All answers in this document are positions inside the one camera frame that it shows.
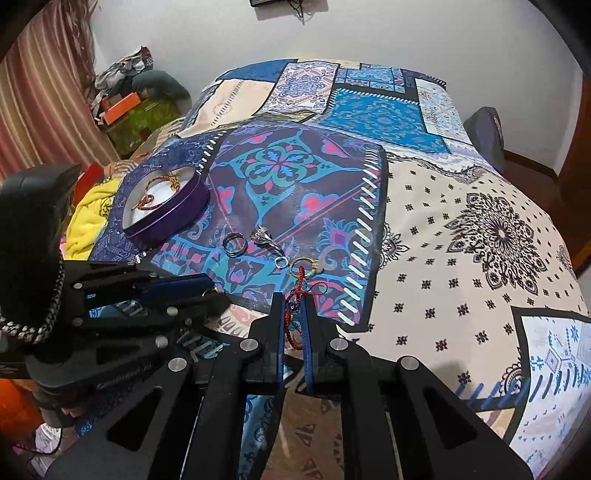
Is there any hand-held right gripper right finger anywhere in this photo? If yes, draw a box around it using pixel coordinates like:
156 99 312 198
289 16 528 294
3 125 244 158
301 295 549 480

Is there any yellow cloth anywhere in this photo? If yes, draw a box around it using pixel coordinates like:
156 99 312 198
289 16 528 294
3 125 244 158
65 178 123 261

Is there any orange box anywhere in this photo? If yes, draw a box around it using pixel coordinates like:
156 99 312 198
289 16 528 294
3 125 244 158
100 92 143 126

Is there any red string bracelet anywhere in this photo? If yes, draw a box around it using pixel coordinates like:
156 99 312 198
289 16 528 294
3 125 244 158
284 265 329 352

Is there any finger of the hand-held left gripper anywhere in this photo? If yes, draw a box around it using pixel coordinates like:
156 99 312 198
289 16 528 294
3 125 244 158
65 292 232 386
65 263 214 319

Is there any striped curtain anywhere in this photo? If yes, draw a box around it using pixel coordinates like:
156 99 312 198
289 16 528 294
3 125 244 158
0 0 117 182

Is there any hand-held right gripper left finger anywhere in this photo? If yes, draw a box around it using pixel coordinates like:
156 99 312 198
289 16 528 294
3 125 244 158
44 292 287 480

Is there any green patterned cloth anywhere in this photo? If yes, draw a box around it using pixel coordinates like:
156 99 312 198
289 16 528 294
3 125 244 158
106 98 182 156

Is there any red braided bracelet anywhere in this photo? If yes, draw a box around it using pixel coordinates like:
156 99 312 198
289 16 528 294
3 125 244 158
131 170 175 212

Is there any silver ring with stone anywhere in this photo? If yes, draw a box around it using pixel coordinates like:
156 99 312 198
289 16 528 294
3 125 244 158
250 224 283 254

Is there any wooden door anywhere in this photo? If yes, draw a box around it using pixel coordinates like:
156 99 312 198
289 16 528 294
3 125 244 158
558 60 591 278

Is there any purple heart-shaped tin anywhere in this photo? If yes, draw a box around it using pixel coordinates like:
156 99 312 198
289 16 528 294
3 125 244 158
121 167 212 252

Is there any pile of clothes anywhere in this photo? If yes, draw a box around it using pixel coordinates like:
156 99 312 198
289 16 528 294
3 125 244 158
90 48 155 100

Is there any braided grey lanyard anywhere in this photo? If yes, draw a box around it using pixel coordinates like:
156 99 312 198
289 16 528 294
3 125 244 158
0 253 66 345

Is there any patchwork printed blanket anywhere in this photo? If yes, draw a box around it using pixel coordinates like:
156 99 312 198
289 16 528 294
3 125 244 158
88 58 591 480

